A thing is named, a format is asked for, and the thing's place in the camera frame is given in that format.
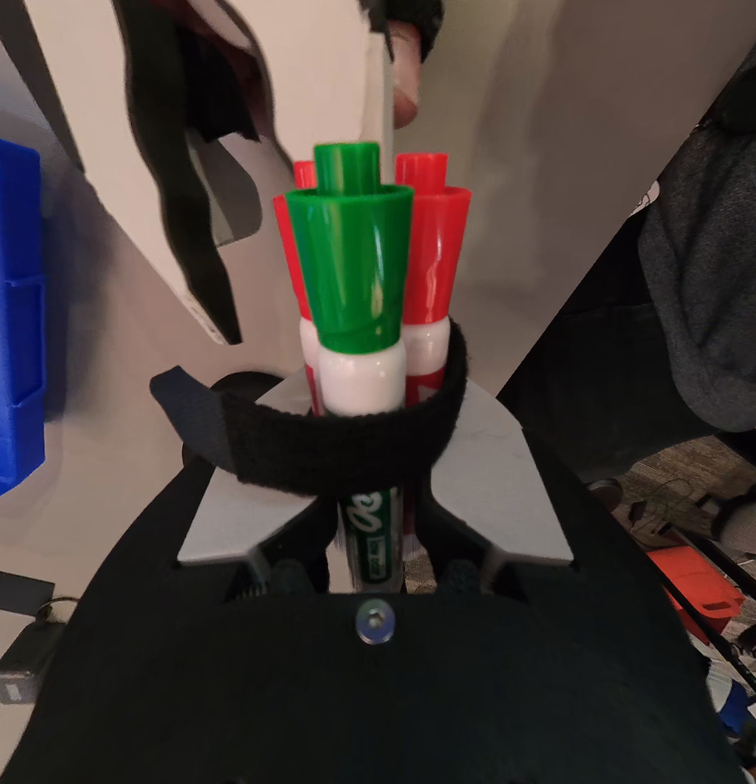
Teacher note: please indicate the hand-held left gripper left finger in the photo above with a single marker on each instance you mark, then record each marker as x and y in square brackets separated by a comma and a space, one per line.
[219, 527]

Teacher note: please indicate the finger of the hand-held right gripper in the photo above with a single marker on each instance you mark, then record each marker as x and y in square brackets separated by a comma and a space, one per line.
[323, 73]
[108, 153]

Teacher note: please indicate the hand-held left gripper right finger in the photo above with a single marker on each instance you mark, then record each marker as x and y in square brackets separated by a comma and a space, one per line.
[506, 490]

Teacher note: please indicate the green dry erase marker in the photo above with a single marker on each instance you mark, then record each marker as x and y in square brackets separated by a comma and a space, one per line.
[353, 257]

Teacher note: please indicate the red dry erase marker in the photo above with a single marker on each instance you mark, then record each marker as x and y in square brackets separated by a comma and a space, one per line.
[290, 257]
[436, 257]

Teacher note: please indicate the person's right hand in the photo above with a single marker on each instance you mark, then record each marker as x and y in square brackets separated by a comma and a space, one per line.
[405, 79]

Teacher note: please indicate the blue plastic bin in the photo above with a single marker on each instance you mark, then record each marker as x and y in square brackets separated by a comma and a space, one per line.
[14, 318]

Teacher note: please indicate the orange plastic box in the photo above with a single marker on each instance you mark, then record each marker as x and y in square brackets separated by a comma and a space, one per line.
[690, 588]

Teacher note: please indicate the black tape strip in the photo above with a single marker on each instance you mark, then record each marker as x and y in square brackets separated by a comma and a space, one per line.
[17, 589]

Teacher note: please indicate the grey shoe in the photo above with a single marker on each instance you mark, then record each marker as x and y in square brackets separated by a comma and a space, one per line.
[745, 527]

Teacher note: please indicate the black round button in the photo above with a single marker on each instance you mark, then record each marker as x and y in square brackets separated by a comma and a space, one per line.
[742, 107]

